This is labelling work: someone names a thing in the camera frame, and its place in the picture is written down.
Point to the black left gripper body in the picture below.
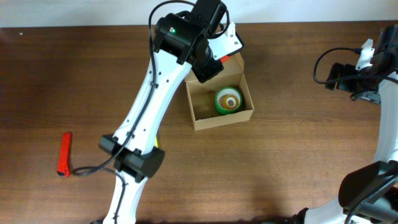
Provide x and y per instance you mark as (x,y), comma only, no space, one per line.
(208,65)

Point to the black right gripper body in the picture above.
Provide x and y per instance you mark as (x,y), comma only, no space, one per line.
(362,88)

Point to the cardboard box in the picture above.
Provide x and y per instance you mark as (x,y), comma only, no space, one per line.
(201,96)

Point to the green tape roll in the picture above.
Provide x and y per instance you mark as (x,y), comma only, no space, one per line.
(227,91)

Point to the yellow tape roll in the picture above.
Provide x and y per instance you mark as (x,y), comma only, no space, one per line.
(229,102)

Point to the yellow highlighter marker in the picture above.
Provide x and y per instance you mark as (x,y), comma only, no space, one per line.
(156,143)

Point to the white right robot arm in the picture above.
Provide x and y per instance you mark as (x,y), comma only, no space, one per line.
(369,194)

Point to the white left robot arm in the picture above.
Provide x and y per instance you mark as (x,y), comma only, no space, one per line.
(181,43)

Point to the red highlighter marker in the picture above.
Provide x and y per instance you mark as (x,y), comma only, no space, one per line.
(63,168)

